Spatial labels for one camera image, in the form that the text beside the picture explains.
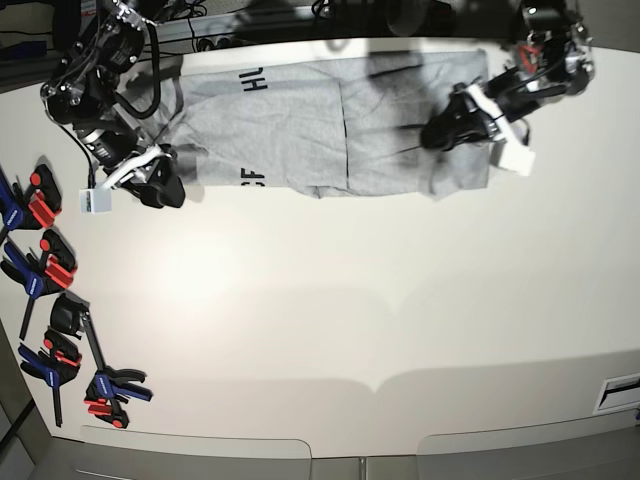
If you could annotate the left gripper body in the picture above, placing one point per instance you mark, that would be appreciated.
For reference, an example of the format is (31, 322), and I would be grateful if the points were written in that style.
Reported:
(518, 95)

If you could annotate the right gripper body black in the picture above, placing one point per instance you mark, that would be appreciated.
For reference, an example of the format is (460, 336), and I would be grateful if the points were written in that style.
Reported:
(111, 145)

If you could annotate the grey T-shirt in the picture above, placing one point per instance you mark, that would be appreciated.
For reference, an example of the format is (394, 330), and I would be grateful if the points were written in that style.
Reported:
(330, 128)

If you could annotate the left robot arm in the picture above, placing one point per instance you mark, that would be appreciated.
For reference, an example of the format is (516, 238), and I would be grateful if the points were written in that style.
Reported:
(552, 58)

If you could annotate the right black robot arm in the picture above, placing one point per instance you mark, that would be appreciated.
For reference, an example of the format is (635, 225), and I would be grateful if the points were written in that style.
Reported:
(83, 93)

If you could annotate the top blue red bar clamp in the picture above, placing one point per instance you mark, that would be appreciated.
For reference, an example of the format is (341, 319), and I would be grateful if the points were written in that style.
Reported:
(34, 208)

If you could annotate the blue red bar clamp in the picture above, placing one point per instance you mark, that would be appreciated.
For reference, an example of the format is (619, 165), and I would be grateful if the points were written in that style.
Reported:
(51, 273)
(56, 364)
(34, 208)

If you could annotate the long bar clamp black pad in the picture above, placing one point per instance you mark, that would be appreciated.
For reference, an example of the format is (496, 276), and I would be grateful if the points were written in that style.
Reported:
(110, 388)

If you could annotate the white label plate on table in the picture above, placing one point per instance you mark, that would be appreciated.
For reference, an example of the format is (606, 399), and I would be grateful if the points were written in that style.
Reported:
(618, 394)

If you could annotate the aluminium frame rail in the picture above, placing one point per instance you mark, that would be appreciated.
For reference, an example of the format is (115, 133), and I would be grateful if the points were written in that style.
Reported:
(186, 29)

